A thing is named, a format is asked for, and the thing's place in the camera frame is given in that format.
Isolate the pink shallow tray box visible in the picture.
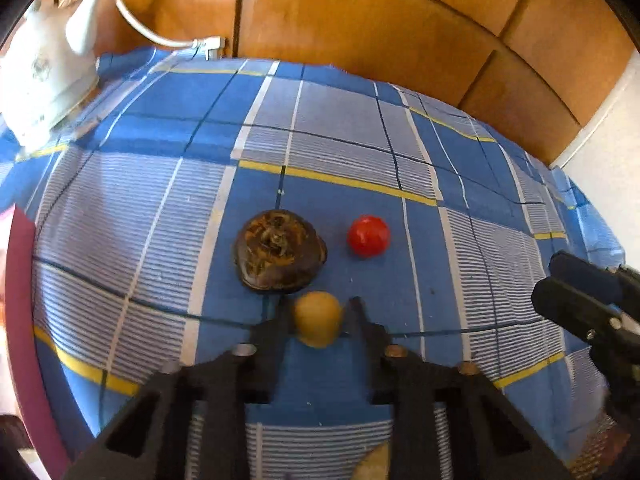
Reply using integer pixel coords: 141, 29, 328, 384
0, 205, 71, 466

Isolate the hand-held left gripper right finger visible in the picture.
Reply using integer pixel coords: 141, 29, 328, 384
349, 296, 576, 480

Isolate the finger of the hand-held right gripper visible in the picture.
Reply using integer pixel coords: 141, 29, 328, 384
531, 279, 627, 347
549, 251, 627, 307

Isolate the blue plaid tablecloth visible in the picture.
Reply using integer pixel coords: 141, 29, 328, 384
0, 45, 626, 480

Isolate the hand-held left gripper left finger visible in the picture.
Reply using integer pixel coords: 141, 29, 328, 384
65, 297, 294, 480

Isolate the pale yellow fruit chunk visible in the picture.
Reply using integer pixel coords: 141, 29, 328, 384
352, 442, 392, 480

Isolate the yellow-green round fruit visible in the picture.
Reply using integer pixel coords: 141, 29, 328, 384
292, 291, 345, 349

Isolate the red cherry tomato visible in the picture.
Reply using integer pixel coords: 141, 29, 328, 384
347, 215, 391, 258

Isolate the white kettle power cord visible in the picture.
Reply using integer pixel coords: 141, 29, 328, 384
55, 0, 201, 49

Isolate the white power plug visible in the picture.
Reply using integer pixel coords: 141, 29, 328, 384
192, 36, 226, 59

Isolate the white ceramic electric kettle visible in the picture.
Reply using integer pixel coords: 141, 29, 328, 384
0, 0, 103, 153

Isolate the wooden panelled cabinet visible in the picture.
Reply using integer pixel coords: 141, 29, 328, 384
55, 0, 636, 166

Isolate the small dark water chestnut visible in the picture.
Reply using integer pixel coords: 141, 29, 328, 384
232, 208, 328, 293

